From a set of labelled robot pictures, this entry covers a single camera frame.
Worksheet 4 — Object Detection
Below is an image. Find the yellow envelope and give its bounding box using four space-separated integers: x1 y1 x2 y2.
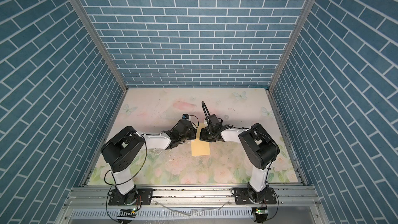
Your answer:
191 123 210 157

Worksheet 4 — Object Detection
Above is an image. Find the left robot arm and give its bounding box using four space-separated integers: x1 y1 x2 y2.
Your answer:
101 119 197 197

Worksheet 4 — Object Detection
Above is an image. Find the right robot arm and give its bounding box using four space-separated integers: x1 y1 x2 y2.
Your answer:
200 114 280 193

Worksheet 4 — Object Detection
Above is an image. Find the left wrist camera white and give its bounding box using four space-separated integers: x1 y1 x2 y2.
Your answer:
182 114 190 120

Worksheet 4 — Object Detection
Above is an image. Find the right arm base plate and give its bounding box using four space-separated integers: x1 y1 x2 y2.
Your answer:
231 187 277 205

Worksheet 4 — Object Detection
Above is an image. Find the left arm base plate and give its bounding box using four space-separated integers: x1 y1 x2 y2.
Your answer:
107 188 154 206

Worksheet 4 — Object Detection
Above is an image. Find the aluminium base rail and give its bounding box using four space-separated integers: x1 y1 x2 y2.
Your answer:
62 184 321 209

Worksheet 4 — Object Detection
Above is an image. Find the right corner aluminium post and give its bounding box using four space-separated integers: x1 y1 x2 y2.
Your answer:
268 0 315 92

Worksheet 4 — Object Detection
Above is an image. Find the corner aluminium post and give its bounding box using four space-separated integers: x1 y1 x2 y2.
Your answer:
69 0 128 93
268 0 315 92

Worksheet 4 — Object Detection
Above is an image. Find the left corner aluminium post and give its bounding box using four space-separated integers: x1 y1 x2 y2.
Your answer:
69 0 128 93

